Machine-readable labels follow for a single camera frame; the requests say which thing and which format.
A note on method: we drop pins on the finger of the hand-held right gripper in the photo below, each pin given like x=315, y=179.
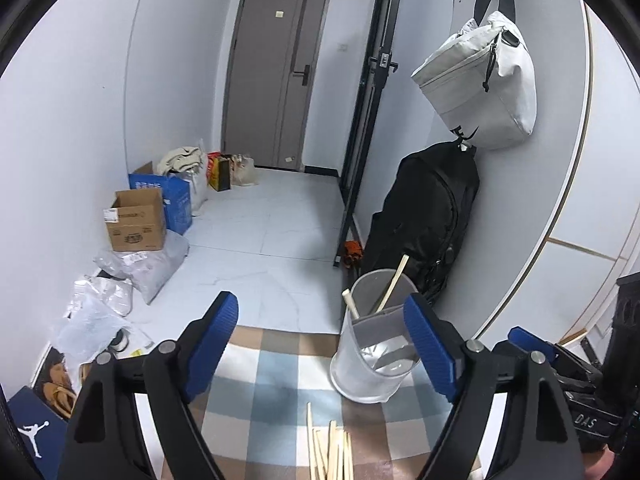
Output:
x=522, y=334

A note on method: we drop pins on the black framed glass door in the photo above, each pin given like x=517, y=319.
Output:
x=361, y=125

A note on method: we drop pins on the blue cardboard box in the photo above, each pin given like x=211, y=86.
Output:
x=177, y=205

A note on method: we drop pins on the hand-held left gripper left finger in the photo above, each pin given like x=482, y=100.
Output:
x=212, y=345

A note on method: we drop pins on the checked mat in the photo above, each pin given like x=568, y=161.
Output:
x=280, y=375

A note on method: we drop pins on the grey entrance door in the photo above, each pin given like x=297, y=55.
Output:
x=260, y=85

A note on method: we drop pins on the light bamboo chopstick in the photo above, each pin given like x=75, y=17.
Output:
x=350, y=302
x=395, y=277

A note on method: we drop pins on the white and black sneaker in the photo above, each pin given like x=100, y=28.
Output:
x=120, y=344

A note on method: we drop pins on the clear plastic bags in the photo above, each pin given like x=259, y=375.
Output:
x=90, y=320

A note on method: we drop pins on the beige folded cloth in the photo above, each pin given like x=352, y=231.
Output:
x=180, y=160

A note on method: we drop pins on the brown shoe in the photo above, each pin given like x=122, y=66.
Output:
x=60, y=365
x=57, y=400

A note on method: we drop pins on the white plastic utensil holder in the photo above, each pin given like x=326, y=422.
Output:
x=365, y=375

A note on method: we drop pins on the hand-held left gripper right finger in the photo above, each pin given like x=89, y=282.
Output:
x=430, y=350

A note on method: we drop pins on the small orange object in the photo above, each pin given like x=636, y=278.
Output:
x=352, y=252

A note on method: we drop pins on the white tote bag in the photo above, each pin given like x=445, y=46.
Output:
x=475, y=85

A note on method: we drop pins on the pile of wooden chopsticks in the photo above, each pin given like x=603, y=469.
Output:
x=332, y=450

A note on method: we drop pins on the black backpack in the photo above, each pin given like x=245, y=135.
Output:
x=425, y=210

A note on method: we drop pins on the grey parcel bag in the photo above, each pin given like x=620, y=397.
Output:
x=155, y=265

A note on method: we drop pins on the white plastic bag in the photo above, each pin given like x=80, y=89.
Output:
x=197, y=190

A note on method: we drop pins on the white wardrobe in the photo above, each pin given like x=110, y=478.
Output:
x=610, y=185

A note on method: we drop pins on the dark blue shoe box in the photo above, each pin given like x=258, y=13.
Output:
x=35, y=435

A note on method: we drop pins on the brown cardboard box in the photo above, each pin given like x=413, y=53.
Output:
x=135, y=225

